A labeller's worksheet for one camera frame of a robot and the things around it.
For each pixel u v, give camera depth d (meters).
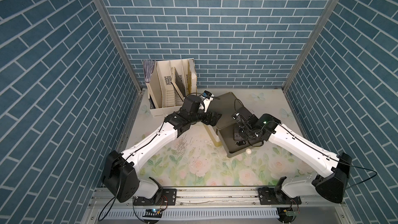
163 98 1.05
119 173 0.40
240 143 0.77
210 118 0.68
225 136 0.76
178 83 1.05
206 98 0.67
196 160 0.86
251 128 0.55
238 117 0.58
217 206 0.72
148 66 0.92
